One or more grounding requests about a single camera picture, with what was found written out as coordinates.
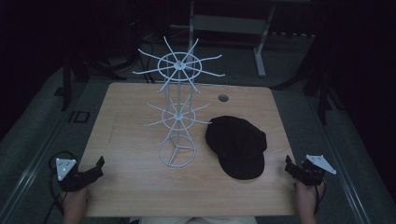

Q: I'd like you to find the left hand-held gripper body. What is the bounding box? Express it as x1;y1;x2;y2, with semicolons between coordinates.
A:
55;157;98;193

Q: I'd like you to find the person's left hand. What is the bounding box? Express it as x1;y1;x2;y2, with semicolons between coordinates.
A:
60;185;92;211

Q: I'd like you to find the white metal frame desk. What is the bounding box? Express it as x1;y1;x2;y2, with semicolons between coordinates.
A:
169;0;276;78

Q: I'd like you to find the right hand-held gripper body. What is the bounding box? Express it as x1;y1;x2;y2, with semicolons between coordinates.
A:
292;154;337;188

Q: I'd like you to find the person's right hand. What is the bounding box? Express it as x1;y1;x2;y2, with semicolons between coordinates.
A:
294;180;325;208

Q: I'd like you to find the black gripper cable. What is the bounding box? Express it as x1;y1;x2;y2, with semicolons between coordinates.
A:
42;150;78;224
313;179;327;217

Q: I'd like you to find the dark metal stand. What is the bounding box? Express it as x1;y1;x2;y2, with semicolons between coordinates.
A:
274;36;347;126
54;46;128;112

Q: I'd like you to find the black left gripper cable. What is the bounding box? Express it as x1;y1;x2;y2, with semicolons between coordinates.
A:
42;150;78;224

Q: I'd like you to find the black cap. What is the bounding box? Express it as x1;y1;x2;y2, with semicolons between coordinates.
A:
205;115;268;181

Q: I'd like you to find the white wire hat rack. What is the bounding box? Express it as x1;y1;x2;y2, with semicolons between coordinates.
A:
132;35;226;169

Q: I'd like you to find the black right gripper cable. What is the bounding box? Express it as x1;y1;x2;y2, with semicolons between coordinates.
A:
313;179;327;217

